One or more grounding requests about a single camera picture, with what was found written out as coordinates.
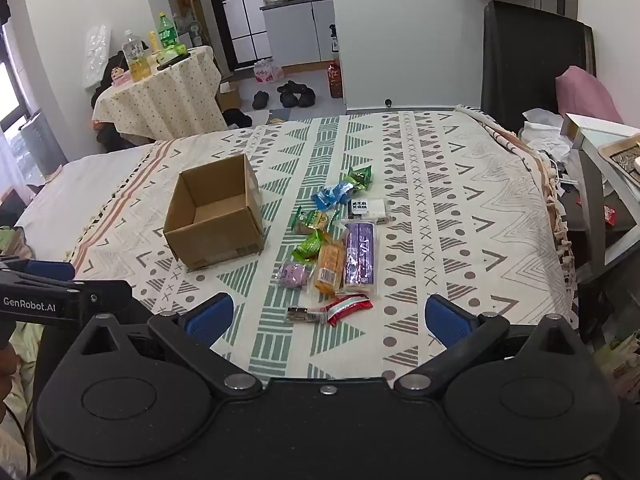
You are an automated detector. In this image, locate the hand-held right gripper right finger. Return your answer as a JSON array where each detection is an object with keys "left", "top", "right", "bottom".
[{"left": 394, "top": 294, "right": 583, "bottom": 401}]

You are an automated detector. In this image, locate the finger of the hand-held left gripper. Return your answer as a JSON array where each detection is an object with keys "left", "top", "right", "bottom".
[
  {"left": 75, "top": 279, "right": 134, "bottom": 311},
  {"left": 0, "top": 256, "right": 76, "bottom": 283}
]

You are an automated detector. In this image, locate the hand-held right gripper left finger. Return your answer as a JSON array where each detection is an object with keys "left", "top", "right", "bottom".
[{"left": 70, "top": 292, "right": 263, "bottom": 401}]

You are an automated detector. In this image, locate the small silver snack packet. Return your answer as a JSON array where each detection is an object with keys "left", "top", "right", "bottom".
[{"left": 286, "top": 306, "right": 328, "bottom": 323}]

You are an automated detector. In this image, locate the round purple snack packet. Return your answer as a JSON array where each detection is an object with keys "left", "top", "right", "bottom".
[{"left": 277, "top": 260, "right": 313, "bottom": 290}]

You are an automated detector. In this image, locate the red white striped snack packet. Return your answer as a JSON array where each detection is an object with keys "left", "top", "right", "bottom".
[{"left": 325, "top": 294, "right": 374, "bottom": 327}]

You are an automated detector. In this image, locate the brown cardboard box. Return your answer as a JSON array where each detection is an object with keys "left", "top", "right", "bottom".
[{"left": 163, "top": 154, "right": 265, "bottom": 272}]

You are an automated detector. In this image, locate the long purple snack packet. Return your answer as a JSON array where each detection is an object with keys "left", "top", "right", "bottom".
[{"left": 344, "top": 220, "right": 380, "bottom": 293}]

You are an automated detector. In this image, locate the small light green snack packet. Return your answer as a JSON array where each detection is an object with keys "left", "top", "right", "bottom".
[{"left": 292, "top": 232, "right": 326, "bottom": 263}]

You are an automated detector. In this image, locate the orange bread packet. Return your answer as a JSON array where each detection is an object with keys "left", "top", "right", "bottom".
[{"left": 314, "top": 242, "right": 347, "bottom": 295}]

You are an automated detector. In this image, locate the white and black snack packet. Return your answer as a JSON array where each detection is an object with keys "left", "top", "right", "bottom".
[{"left": 350, "top": 198, "right": 390, "bottom": 223}]

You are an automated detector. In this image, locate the green and yellow snack packet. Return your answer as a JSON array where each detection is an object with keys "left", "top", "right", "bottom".
[{"left": 292, "top": 206, "right": 336, "bottom": 235}]

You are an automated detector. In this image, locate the white bed sheet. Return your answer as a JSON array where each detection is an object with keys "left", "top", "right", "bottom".
[{"left": 15, "top": 142, "right": 168, "bottom": 271}]

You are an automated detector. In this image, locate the patterned bed blanket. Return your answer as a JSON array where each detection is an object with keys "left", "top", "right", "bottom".
[{"left": 65, "top": 105, "right": 576, "bottom": 393}]

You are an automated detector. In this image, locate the white side table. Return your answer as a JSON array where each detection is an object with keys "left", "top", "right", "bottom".
[{"left": 560, "top": 112, "right": 640, "bottom": 271}]

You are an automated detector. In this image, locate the round table with dotted cloth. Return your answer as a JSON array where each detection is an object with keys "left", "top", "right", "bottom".
[{"left": 91, "top": 46, "right": 228, "bottom": 142}]

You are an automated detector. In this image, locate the black bag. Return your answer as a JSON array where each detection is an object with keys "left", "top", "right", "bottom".
[{"left": 222, "top": 109, "right": 253, "bottom": 129}]

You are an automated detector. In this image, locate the cartoon figure doll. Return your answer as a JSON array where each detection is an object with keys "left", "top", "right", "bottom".
[{"left": 107, "top": 57, "right": 133, "bottom": 88}]

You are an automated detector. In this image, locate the white cloth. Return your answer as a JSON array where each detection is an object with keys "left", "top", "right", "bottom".
[{"left": 520, "top": 107, "right": 572, "bottom": 162}]

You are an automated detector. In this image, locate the clear plastic wrapped board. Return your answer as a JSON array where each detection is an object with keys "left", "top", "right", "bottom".
[{"left": 82, "top": 24, "right": 111, "bottom": 92}]

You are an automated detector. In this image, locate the small cardboard box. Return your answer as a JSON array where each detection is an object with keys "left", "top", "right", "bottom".
[{"left": 216, "top": 81, "right": 243, "bottom": 112}]

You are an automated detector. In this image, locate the clear bottle with yellow drink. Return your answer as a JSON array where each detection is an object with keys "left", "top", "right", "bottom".
[{"left": 122, "top": 30, "right": 151, "bottom": 82}]

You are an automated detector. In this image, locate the patterned tray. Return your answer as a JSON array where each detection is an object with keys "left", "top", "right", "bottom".
[{"left": 597, "top": 135, "right": 640, "bottom": 186}]

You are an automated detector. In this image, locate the red plastic bag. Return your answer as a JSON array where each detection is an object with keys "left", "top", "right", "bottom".
[{"left": 254, "top": 58, "right": 281, "bottom": 83}]

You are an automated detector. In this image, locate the green soda bottle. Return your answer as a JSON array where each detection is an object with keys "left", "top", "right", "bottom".
[{"left": 157, "top": 12, "right": 179, "bottom": 51}]

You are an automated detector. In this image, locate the red drink bottle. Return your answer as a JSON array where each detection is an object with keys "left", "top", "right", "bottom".
[{"left": 327, "top": 60, "right": 345, "bottom": 99}]

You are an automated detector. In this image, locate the pink cloth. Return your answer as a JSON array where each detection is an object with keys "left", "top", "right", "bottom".
[{"left": 556, "top": 66, "right": 625, "bottom": 126}]

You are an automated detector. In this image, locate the black padded chair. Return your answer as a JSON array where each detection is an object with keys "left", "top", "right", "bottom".
[{"left": 481, "top": 1, "right": 596, "bottom": 133}]

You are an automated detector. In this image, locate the grey kitchen cabinet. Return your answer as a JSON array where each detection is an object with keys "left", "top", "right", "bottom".
[{"left": 260, "top": 0, "right": 335, "bottom": 68}]

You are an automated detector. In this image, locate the frosted sliding door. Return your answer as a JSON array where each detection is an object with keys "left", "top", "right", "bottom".
[{"left": 202, "top": 0, "right": 273, "bottom": 73}]

